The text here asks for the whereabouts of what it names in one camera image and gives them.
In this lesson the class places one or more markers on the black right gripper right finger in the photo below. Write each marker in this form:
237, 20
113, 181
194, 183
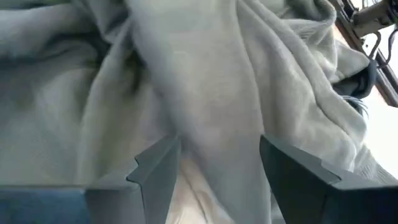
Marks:
298, 193

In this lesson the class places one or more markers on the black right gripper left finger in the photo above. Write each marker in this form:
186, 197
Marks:
155, 186

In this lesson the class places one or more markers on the light grey sweatshirt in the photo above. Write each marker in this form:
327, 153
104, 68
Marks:
211, 77

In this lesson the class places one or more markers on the blue fabric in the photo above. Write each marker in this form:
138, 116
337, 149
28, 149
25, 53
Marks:
40, 207

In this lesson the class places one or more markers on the dark blue cloth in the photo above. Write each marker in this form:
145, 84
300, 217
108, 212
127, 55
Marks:
357, 85

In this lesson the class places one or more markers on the beige bar fixture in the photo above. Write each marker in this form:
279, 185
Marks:
371, 17

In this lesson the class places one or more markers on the black metal frame rail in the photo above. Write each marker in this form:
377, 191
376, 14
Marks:
387, 81

